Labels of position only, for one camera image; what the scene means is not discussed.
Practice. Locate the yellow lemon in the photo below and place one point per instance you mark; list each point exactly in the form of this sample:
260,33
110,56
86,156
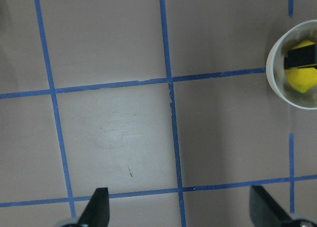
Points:
303,79

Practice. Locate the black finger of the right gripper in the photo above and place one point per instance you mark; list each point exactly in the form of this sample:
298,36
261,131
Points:
304,57

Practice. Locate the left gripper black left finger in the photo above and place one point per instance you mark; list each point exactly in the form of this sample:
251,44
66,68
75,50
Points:
96,213

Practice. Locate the white ceramic bowl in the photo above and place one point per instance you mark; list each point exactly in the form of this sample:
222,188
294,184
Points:
275,66

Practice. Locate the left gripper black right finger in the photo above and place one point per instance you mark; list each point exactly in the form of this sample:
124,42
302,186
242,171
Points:
264,211

